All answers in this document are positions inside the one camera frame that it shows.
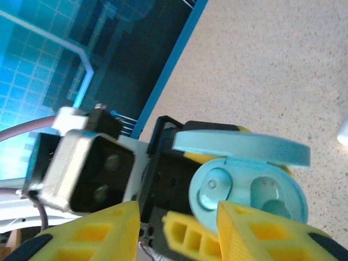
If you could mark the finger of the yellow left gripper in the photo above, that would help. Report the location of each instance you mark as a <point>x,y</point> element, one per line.
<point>190,236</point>
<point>195,157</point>

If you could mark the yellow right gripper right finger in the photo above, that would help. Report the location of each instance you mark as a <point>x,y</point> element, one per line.
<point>272,239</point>

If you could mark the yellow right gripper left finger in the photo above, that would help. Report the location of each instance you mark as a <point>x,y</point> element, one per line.
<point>95,236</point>

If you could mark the light blue earbud charging case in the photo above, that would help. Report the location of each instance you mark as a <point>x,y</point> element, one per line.
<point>244,146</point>

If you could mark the white earbud charging case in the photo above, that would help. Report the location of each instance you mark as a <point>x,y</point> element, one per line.
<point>344,133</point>

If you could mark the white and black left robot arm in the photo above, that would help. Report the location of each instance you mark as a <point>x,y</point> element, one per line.
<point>16,214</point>

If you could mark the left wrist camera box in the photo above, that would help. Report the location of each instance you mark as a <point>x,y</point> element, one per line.
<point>81,163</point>

